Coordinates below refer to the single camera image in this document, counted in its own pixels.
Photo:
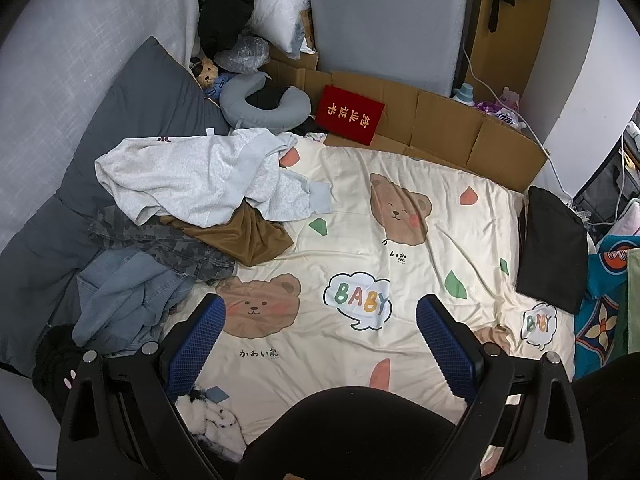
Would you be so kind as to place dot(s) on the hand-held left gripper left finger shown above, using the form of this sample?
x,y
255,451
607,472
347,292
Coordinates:
x,y
197,345

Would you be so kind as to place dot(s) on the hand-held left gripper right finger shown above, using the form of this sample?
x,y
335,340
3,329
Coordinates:
x,y
445,350

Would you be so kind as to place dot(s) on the light grey printed sweatshirt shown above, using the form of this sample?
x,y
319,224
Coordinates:
x,y
200,175

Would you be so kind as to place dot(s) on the white black furry cloth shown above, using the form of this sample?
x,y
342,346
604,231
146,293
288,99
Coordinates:
x,y
215,425

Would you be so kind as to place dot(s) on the blue denim jeans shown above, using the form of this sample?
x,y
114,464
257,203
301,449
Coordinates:
x,y
125,300

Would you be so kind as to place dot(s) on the camouflage pants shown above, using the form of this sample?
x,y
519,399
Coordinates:
x,y
150,245

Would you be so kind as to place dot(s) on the brown shirt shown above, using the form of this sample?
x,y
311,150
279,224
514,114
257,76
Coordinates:
x,y
240,237

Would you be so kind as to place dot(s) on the person's left leg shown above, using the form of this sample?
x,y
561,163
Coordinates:
x,y
350,435

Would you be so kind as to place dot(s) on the person's leg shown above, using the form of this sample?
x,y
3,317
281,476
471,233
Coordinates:
x,y
610,420
350,435

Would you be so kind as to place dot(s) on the black paw print sock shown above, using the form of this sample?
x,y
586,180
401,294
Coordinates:
x,y
55,360

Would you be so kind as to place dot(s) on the black folded cloth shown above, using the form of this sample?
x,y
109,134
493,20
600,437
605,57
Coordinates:
x,y
550,250

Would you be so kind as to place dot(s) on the cream bear print blanket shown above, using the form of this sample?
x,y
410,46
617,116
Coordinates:
x,y
350,240

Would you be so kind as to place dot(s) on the teal and orange garment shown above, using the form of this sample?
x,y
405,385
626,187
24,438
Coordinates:
x,y
600,310

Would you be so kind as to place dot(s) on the person's right leg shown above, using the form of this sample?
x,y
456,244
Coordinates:
x,y
610,420

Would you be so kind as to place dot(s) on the pale green cloth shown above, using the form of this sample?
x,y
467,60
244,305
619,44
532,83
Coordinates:
x,y
632,285

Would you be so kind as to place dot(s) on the flattened cardboard box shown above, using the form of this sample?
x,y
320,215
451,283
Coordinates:
x,y
450,125

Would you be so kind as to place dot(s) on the pink white cloth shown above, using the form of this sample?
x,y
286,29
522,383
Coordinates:
x,y
631,217

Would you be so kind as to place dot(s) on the dark storage box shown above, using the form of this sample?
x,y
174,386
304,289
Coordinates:
x,y
605,185

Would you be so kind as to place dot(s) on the colourful patterned cloth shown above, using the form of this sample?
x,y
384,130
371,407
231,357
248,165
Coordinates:
x,y
315,137

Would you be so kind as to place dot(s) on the dark grey pillow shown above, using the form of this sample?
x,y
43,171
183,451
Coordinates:
x,y
140,110

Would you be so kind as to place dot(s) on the grey neck pillow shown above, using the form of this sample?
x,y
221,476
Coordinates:
x,y
235,105

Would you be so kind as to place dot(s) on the purple packet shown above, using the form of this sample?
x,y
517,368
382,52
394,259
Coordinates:
x,y
487,108

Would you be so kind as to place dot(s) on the red velvet certificate folder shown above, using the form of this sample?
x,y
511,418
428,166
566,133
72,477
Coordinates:
x,y
350,115

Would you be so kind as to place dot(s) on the blue cap bottle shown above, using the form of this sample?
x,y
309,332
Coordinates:
x,y
465,95

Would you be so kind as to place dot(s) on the small teddy bear toy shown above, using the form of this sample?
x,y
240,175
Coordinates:
x,y
206,74

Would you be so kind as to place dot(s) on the clear plastic bag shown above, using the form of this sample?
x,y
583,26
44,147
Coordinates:
x,y
245,52

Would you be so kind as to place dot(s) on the brown wooden board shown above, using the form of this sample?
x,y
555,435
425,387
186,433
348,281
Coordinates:
x,y
520,45

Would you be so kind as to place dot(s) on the grey mattress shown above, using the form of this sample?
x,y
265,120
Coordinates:
x,y
390,25

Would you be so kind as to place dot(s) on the light grey upholstered headboard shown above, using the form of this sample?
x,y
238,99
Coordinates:
x,y
75,35

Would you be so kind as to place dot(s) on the black garment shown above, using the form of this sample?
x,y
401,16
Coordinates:
x,y
225,10

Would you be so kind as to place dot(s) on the white pillow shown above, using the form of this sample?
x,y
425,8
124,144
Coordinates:
x,y
277,10

